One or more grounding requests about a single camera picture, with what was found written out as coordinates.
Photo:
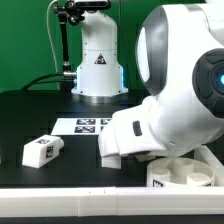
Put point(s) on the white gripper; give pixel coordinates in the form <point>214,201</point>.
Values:
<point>128,133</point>

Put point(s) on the white round stool seat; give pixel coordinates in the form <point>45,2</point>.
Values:
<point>179,172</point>

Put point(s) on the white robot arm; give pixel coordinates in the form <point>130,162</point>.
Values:
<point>180,58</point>

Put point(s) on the white fiducial marker sheet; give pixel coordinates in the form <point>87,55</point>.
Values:
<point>79,126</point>

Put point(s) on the white L-shaped obstacle fence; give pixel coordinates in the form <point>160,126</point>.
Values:
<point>112,201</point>

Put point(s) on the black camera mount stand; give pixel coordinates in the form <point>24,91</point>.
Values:
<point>73,12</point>

